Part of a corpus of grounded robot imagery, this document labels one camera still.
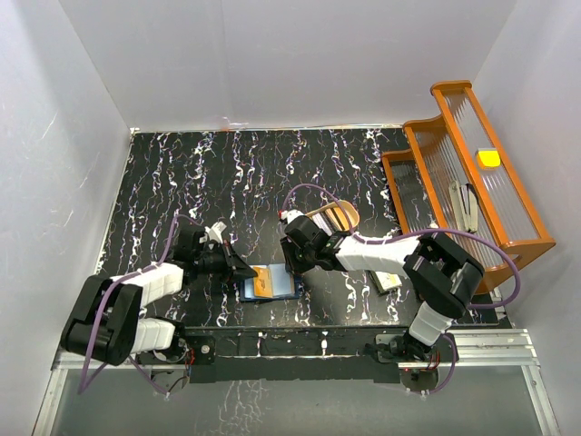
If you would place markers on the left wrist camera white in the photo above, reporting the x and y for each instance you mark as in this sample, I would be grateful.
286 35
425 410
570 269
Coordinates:
214 233

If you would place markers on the yellow sticky note block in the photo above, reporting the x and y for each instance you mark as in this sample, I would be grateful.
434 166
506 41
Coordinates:
488 158

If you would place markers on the stack of credit cards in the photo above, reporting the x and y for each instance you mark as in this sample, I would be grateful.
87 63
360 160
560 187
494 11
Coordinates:
333 218

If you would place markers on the orange wooden tiered shelf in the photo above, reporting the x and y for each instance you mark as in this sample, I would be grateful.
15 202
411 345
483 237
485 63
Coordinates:
443 149

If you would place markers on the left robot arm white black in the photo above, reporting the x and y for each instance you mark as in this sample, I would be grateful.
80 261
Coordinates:
105 322

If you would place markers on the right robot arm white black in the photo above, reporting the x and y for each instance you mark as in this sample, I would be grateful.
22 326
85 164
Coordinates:
441 271

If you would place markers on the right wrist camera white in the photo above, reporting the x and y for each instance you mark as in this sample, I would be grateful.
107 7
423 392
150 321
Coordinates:
287 216

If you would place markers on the beige oval card tray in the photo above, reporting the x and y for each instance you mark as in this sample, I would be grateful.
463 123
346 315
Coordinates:
336 215

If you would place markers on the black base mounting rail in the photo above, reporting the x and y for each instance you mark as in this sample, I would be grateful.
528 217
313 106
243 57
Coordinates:
334 353

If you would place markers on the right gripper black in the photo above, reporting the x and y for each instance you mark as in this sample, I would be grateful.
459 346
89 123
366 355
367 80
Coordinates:
292 263

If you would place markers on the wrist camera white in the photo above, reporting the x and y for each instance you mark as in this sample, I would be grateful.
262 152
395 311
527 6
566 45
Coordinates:
214 233
287 216

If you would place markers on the blue leather card holder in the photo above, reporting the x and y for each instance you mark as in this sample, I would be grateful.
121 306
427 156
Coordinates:
273 282

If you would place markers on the white small carton box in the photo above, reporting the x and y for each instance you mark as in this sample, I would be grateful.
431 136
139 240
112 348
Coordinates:
385 282

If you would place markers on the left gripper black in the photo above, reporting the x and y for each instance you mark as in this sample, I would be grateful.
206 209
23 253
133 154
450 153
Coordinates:
232 263

